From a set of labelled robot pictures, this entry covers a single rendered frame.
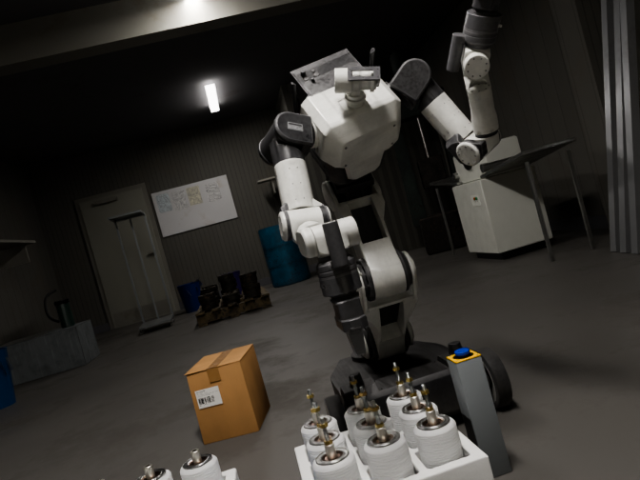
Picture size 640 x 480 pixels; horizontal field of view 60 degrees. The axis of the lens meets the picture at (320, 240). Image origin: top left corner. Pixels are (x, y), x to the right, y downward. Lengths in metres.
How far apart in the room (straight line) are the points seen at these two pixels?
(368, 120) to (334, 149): 0.12
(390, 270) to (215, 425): 1.07
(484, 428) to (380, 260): 0.58
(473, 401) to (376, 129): 0.78
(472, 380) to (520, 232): 3.81
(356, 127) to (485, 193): 3.61
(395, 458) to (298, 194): 0.69
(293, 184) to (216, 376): 1.11
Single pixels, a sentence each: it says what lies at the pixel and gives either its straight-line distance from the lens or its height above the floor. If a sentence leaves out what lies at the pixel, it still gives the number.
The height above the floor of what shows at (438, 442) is 0.23.
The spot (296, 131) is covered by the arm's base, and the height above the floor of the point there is 1.00.
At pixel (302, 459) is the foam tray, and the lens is 1.52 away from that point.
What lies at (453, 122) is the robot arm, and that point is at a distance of 1.71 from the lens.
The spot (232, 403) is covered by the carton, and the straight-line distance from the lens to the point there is 2.39.
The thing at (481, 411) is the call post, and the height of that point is 0.17.
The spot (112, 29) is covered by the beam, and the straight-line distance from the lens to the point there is 4.93.
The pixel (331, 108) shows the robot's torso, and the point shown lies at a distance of 1.61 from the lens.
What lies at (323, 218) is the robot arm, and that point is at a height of 0.76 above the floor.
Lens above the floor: 0.74
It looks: 2 degrees down
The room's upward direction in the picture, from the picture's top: 15 degrees counter-clockwise
